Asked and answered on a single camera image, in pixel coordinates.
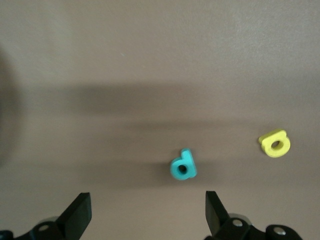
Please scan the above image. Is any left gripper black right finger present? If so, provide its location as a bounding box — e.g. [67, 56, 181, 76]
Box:
[204, 191, 251, 240]

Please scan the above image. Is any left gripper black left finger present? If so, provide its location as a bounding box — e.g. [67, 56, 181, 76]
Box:
[14, 192, 92, 240]

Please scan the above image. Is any teal letter p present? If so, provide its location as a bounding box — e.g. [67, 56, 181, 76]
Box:
[170, 148, 198, 181]

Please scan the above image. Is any yellow letter d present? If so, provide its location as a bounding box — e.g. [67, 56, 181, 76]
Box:
[258, 128, 292, 159]

